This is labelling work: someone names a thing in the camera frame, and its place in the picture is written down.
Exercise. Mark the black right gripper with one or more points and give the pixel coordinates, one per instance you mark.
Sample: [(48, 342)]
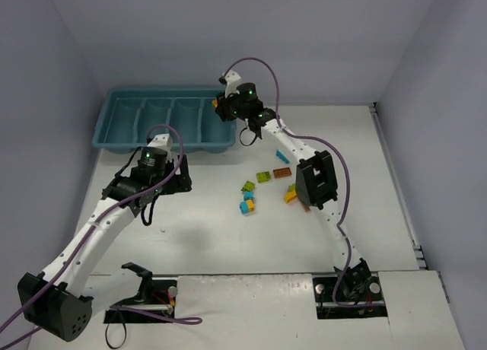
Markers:
[(221, 107)]

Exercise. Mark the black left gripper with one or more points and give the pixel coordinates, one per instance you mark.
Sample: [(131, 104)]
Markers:
[(183, 173)]

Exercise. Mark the cyan square lego brick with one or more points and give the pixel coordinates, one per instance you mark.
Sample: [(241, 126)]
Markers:
[(248, 195)]

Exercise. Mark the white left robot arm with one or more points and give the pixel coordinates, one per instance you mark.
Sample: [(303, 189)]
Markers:
[(60, 299)]

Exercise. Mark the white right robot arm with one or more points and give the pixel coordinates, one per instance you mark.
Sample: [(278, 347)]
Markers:
[(322, 182)]

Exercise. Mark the green square lego brick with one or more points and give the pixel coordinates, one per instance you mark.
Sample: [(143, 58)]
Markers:
[(249, 186)]

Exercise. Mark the cyan long lego brick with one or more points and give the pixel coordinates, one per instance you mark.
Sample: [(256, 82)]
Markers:
[(282, 157)]

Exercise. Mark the teal compartment tray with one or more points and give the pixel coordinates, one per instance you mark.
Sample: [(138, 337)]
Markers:
[(128, 113)]

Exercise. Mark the yellow long lego brick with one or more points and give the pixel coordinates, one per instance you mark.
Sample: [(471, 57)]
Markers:
[(290, 196)]

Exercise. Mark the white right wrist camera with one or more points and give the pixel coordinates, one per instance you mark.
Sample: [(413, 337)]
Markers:
[(231, 80)]

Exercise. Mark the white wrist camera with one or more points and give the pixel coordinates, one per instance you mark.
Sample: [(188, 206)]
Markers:
[(161, 141), (231, 80)]

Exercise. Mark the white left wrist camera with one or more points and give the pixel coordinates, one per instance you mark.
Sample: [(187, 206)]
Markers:
[(161, 141)]

